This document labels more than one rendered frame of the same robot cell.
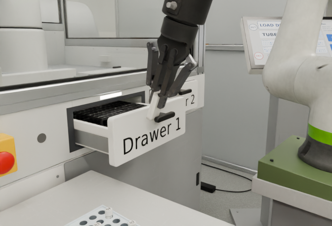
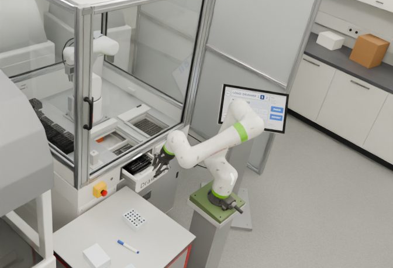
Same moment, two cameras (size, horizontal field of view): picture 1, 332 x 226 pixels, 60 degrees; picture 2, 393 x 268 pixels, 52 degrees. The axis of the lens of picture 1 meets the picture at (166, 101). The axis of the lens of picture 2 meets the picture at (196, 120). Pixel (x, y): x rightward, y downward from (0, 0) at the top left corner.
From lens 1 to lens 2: 196 cm
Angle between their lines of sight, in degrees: 21
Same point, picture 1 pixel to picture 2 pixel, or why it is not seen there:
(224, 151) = (213, 133)
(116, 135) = (138, 184)
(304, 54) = (217, 158)
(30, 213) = (109, 205)
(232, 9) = (239, 30)
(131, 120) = (144, 177)
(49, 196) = (113, 198)
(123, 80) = (142, 148)
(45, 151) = (111, 182)
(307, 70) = (214, 168)
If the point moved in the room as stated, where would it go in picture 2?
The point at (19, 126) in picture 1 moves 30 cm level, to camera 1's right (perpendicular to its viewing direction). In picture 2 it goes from (106, 177) to (155, 185)
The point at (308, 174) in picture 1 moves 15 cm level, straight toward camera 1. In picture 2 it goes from (204, 203) to (192, 218)
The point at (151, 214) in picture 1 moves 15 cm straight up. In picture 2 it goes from (147, 211) to (150, 193)
